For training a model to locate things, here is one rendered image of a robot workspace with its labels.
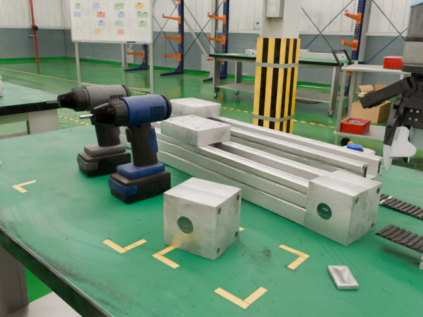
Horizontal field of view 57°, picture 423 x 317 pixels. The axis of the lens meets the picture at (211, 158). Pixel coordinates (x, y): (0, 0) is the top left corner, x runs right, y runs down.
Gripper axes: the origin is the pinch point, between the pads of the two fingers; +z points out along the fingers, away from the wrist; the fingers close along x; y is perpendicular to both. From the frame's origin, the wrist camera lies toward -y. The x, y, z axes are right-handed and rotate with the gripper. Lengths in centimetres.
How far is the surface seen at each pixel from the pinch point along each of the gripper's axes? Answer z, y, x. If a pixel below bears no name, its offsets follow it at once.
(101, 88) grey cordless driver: -12, -55, -40
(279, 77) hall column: 15, -220, 225
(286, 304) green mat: 9.7, 7.9, -44.1
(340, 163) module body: 2.0, -9.6, -5.0
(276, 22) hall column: -36, -241, 238
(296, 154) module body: 3.4, -22.4, -4.0
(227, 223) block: 4.8, -7.5, -41.1
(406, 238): 6.5, 12.1, -19.0
